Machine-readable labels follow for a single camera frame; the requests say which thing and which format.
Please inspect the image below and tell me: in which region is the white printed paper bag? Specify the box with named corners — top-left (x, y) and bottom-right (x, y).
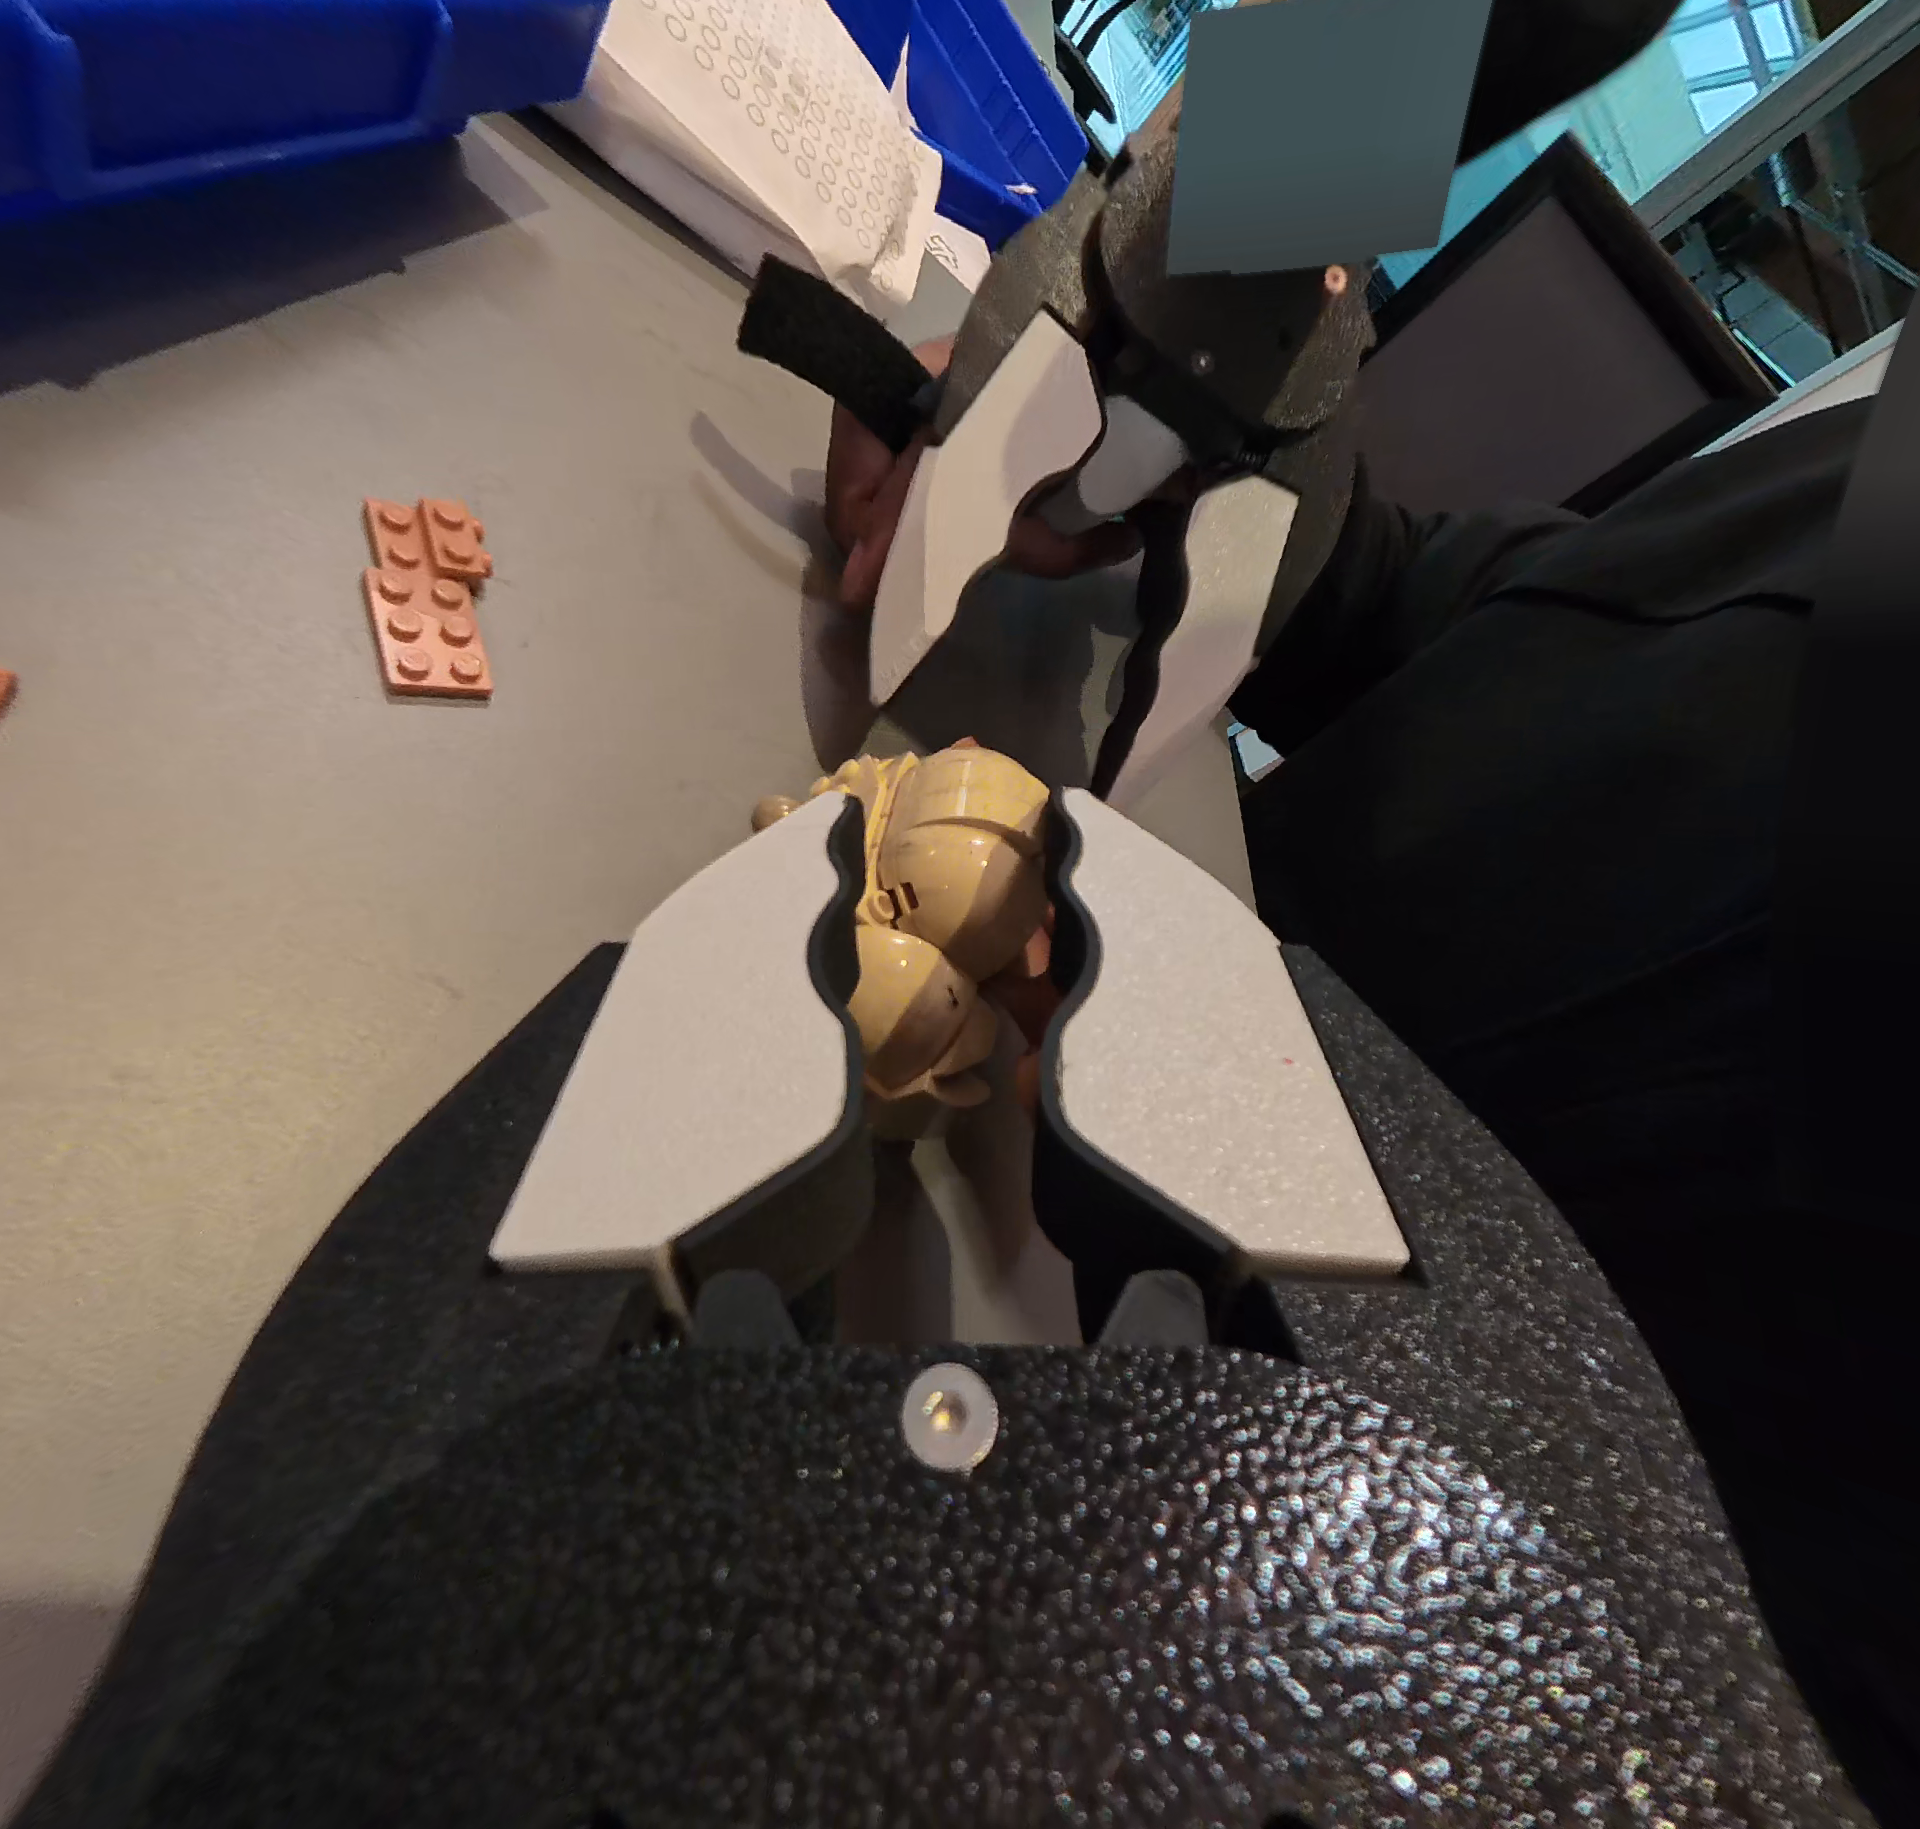
top-left (546, 0), bottom-right (995, 311)

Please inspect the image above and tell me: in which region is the orange brick plate assembly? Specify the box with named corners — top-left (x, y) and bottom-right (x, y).
top-left (361, 496), bottom-right (498, 703)

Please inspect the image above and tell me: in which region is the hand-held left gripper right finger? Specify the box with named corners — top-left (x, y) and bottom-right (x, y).
top-left (1037, 784), bottom-right (1414, 1284)

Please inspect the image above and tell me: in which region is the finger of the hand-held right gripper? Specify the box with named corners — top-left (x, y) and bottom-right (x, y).
top-left (1082, 475), bottom-right (1304, 814)
top-left (867, 302), bottom-right (1114, 709)

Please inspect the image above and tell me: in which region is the tan brick model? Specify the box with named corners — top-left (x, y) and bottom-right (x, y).
top-left (751, 742), bottom-right (1069, 1143)

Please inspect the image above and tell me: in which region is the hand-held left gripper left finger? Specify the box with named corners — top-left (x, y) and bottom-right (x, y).
top-left (486, 790), bottom-right (875, 1328)

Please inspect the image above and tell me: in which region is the person's black clothing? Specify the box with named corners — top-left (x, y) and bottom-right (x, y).
top-left (1222, 405), bottom-right (1920, 1829)

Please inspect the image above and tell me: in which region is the black chair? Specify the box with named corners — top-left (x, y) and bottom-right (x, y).
top-left (1020, 0), bottom-right (1205, 124)

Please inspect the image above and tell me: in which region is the person's right hand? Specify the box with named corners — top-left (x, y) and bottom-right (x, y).
top-left (824, 332), bottom-right (959, 609)

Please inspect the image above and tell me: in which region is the grey panel with black frame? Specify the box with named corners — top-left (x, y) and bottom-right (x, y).
top-left (1351, 136), bottom-right (1780, 518)

